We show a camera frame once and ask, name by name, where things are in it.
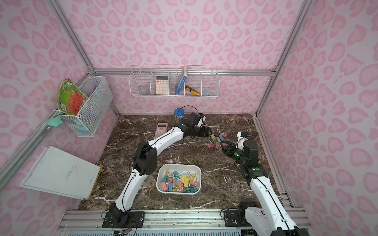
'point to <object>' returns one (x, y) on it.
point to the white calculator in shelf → (162, 85)
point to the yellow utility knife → (192, 90)
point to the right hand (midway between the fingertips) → (222, 142)
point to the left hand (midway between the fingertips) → (207, 128)
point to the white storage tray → (181, 179)
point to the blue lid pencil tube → (179, 113)
